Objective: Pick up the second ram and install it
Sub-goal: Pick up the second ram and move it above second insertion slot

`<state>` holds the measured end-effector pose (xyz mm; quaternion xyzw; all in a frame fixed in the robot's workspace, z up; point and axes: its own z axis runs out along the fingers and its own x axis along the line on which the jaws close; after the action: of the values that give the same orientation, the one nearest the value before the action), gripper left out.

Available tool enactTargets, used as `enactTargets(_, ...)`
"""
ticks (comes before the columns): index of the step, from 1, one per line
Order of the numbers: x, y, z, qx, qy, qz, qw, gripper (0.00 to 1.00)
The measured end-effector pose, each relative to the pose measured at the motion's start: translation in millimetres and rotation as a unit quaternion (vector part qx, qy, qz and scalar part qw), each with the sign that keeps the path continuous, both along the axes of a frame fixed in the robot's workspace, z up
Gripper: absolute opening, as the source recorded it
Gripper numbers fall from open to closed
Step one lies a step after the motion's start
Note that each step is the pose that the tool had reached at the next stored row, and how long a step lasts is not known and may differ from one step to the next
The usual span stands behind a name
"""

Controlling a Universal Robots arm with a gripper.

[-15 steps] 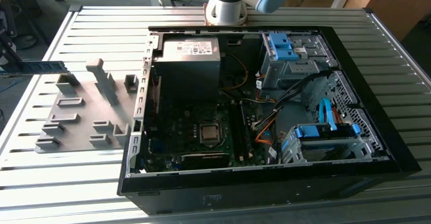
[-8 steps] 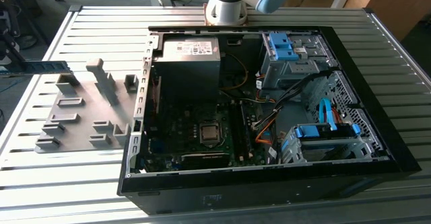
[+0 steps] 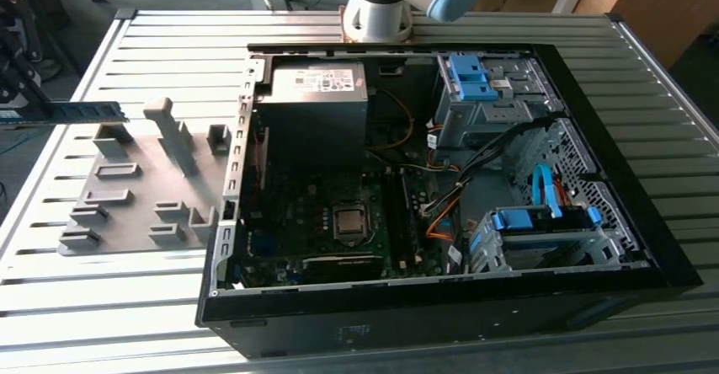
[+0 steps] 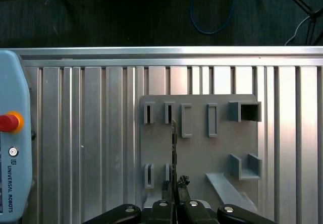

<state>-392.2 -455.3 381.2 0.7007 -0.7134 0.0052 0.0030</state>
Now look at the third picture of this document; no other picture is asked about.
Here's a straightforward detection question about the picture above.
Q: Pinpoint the blue RAM stick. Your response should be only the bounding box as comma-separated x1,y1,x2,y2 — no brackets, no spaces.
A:
0,101,129,128

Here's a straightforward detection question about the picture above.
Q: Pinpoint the black RAM slot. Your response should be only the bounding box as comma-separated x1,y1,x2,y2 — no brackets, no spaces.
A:
383,168,409,269

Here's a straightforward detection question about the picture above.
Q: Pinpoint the dark RAM stick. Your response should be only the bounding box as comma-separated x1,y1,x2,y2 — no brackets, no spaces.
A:
399,170,424,266

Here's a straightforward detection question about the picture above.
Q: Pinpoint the black wheeled cart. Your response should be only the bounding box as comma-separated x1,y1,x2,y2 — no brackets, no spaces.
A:
25,0,72,84

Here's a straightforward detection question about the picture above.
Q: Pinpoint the grey parts rack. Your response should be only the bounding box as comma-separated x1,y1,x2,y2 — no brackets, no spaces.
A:
57,96,235,258

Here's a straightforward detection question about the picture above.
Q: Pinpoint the grey power supply unit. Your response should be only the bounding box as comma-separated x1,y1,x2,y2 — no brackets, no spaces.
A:
252,61,372,164

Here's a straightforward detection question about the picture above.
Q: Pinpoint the silver CPU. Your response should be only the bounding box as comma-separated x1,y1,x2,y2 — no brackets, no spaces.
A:
336,209,367,232

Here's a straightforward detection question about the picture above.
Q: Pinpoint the CPU socket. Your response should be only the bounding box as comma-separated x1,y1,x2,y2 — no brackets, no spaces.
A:
331,203,372,243

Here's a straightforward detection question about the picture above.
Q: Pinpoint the black graphics card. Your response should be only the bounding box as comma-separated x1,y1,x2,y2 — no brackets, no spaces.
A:
300,252,383,285

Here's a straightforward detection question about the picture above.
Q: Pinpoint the green motherboard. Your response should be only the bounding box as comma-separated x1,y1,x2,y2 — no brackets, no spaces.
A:
240,167,451,286

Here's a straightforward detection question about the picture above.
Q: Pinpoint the empty blue disk carrier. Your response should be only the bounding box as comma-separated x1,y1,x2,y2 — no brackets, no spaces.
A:
448,55,502,101

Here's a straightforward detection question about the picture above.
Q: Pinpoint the grey metal drive cage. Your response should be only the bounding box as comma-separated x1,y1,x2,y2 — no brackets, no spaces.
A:
465,217,630,274
435,53,563,152

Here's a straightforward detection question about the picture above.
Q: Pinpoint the black PC case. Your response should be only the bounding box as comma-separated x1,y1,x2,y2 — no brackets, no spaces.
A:
193,41,704,361

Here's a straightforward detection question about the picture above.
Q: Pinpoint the black disk in blue carrier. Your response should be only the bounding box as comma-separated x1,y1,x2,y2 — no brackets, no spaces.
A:
491,206,603,235

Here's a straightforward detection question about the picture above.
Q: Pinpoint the wooden cabinet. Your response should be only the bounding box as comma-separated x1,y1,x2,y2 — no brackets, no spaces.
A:
608,0,719,70

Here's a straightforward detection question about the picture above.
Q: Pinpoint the yellow wire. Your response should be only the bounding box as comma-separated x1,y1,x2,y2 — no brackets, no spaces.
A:
367,89,416,152

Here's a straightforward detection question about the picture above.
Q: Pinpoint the orange wire bundle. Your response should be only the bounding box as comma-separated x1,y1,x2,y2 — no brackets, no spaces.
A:
424,199,467,241

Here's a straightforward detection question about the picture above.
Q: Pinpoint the black cable bundle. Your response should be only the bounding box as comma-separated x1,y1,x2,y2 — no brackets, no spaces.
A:
420,119,551,217

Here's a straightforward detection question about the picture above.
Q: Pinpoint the blue flat data cable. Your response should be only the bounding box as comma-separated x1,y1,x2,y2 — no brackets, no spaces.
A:
531,163,563,219

